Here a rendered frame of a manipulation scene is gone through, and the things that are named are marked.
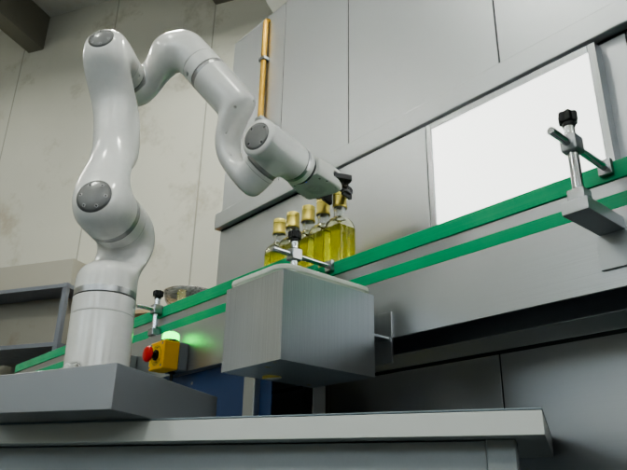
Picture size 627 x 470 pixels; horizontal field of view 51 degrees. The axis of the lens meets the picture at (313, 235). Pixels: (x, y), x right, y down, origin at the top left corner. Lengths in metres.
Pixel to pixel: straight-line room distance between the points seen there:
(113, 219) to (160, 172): 4.86
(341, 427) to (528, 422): 0.26
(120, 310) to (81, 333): 0.08
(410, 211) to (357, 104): 0.46
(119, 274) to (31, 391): 0.31
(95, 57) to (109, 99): 0.09
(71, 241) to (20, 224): 0.69
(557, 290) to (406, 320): 0.31
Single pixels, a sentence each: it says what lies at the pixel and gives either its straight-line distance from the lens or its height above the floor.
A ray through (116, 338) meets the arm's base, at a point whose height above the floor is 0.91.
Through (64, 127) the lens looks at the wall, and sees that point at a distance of 7.21.
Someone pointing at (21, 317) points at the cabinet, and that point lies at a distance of 6.00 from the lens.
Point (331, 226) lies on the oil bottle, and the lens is 1.55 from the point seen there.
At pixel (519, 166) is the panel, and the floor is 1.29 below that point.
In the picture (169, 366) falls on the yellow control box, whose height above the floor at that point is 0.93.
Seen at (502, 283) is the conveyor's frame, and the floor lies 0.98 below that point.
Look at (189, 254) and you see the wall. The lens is 5.65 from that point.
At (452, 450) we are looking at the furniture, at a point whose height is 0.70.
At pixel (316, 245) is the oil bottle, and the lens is 1.57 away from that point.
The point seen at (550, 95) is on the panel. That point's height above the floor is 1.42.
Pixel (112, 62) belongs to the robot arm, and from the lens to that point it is 1.54.
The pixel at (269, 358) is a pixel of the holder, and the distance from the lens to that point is 1.11.
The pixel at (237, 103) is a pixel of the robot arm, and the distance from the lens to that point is 1.45.
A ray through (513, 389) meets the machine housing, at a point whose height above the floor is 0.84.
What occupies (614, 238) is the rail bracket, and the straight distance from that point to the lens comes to 1.07.
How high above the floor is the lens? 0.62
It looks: 22 degrees up
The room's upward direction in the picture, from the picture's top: 1 degrees clockwise
